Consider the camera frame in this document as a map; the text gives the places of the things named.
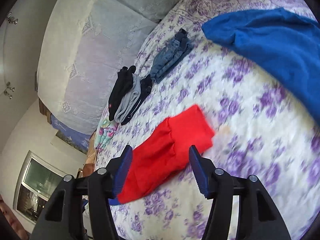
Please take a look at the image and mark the red pants with stripes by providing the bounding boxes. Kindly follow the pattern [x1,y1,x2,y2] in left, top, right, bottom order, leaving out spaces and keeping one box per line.
[109,105,215,205]

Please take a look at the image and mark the window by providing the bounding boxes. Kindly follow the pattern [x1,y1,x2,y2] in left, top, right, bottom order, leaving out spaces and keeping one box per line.
[13,151,65,224]

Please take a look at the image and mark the purple floral bedspread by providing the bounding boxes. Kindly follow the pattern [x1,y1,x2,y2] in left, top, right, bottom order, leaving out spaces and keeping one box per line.
[96,0,319,239]

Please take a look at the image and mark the folded floral turquoise quilt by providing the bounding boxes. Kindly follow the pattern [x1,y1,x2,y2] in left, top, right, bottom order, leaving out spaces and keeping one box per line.
[94,117,119,152]

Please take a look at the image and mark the folded grey garment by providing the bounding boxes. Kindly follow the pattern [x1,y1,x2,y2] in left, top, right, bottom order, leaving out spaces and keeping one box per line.
[114,74,141,123]

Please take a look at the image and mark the ceiling spot light pair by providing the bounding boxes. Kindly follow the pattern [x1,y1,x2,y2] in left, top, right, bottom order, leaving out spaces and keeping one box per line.
[3,82,15,100]

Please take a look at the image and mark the folded black garment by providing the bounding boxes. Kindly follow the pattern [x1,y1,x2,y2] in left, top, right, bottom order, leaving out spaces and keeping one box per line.
[108,66,136,121]

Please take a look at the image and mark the folded dark navy garment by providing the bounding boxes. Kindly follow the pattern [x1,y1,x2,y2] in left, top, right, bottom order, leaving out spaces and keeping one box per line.
[121,74,152,125]

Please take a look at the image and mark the blue garment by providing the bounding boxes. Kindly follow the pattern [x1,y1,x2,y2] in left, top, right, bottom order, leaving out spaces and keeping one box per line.
[202,8,319,122]

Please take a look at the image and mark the folded blue jeans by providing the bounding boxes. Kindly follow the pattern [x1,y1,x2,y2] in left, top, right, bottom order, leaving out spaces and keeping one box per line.
[150,28,193,83]

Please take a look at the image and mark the white lace headboard cover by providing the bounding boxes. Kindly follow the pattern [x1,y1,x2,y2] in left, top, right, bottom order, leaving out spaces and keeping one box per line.
[37,0,179,134]

